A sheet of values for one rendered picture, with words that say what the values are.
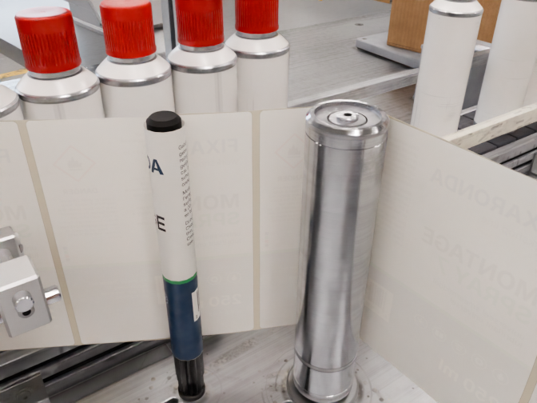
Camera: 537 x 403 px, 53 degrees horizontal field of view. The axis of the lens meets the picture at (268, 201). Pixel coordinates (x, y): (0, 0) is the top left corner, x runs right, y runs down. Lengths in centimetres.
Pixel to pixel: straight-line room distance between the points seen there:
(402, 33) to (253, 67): 72
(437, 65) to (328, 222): 36
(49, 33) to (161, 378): 22
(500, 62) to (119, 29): 46
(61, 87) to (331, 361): 23
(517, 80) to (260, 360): 46
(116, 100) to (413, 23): 80
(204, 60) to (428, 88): 28
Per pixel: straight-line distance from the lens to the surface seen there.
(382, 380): 38
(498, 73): 70
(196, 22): 39
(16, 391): 43
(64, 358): 43
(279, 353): 38
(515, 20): 68
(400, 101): 92
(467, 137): 63
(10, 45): 130
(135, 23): 37
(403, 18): 111
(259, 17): 42
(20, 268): 26
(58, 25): 36
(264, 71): 43
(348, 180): 24
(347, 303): 29
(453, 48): 58
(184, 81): 40
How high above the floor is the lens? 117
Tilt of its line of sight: 33 degrees down
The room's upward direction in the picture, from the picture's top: 1 degrees clockwise
